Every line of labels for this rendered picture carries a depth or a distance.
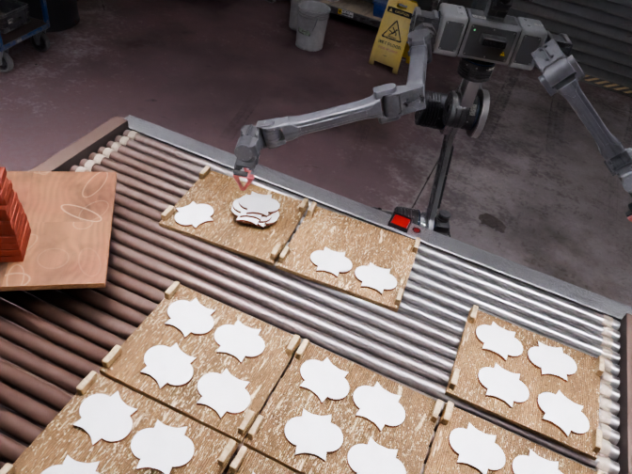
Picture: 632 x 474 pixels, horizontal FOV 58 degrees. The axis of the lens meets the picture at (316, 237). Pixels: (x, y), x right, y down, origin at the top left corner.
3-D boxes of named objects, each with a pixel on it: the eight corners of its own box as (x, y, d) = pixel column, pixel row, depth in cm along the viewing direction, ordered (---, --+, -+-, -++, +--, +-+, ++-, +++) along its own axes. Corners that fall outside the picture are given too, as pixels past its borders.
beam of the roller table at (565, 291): (130, 126, 241) (129, 114, 237) (629, 320, 198) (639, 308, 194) (118, 134, 234) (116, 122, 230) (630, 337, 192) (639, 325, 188)
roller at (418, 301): (87, 165, 213) (86, 155, 210) (612, 382, 174) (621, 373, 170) (79, 172, 210) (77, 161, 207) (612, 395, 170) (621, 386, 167)
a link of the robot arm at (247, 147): (281, 142, 180) (275, 118, 175) (276, 162, 171) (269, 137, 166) (245, 147, 183) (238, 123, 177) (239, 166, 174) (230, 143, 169)
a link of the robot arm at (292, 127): (398, 112, 180) (393, 80, 173) (402, 119, 175) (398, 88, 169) (267, 145, 182) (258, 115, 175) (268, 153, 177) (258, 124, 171)
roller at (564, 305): (130, 136, 231) (129, 126, 228) (613, 326, 192) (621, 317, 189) (121, 142, 228) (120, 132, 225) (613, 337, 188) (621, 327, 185)
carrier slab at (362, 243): (311, 208, 208) (312, 204, 207) (418, 244, 201) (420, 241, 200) (275, 268, 182) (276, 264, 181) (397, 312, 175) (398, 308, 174)
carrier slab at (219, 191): (207, 172, 214) (207, 168, 213) (308, 206, 208) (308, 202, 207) (158, 226, 188) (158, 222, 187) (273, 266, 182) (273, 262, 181)
